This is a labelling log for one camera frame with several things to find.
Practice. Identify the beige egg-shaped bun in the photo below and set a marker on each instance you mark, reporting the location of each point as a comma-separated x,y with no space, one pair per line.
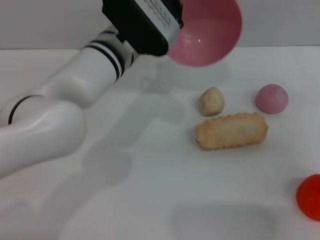
211,102

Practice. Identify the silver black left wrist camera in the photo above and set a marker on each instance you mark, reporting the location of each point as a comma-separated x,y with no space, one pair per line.
140,27

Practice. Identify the pink plastic bowl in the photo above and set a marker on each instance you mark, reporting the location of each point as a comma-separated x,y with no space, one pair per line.
207,37

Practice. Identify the orange striped long bread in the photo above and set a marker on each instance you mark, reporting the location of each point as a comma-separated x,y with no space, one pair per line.
231,132

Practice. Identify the pink round bun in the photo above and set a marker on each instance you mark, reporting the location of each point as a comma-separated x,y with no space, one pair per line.
272,100

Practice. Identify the red round toy food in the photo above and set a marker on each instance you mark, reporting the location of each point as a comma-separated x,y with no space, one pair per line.
310,197

